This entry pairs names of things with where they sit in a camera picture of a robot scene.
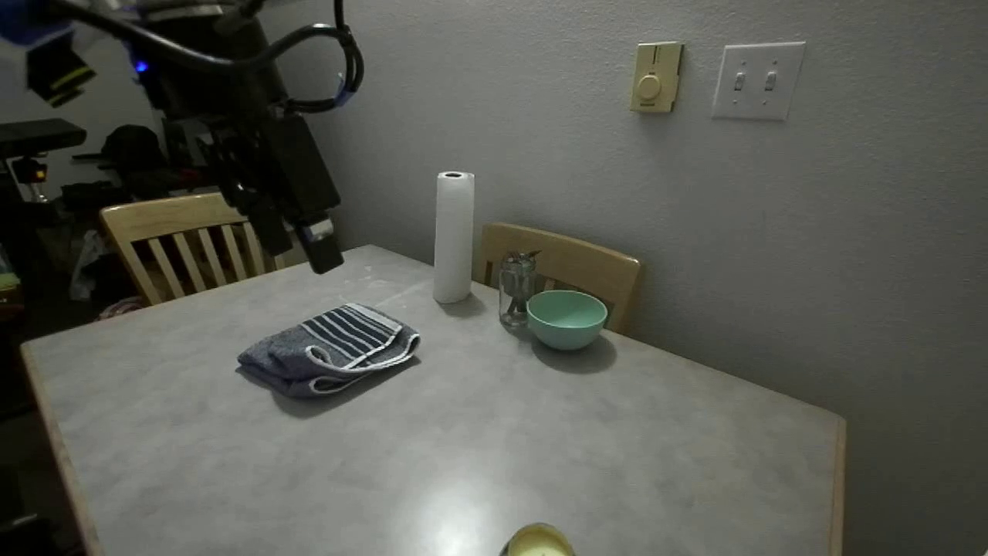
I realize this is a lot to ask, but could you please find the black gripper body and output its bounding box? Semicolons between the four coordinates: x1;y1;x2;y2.
211;128;296;258

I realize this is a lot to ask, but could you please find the blue striped cloth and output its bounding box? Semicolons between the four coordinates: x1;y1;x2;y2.
234;300;425;401

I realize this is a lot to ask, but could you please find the wooden chair with slats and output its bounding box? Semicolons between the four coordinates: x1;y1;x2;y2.
99;191;281;308

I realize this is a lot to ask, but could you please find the white paper towel roll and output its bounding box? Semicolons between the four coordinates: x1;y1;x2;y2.
429;168;479;308

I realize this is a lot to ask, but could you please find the black box with yellow label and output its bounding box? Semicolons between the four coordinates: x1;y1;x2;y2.
24;38;99;110

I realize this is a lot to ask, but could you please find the clear glass jar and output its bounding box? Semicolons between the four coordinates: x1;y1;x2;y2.
497;246;545;335

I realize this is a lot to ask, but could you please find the green bowl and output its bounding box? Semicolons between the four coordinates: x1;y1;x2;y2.
522;286;610;356

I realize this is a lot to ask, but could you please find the black cable with blue tape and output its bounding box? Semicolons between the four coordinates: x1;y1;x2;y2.
251;0;367;117

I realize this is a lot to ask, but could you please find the yellow wall dial switch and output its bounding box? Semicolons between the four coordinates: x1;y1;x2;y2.
626;38;689;117

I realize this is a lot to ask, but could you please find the white double light switch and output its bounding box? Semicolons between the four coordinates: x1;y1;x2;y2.
711;38;810;123

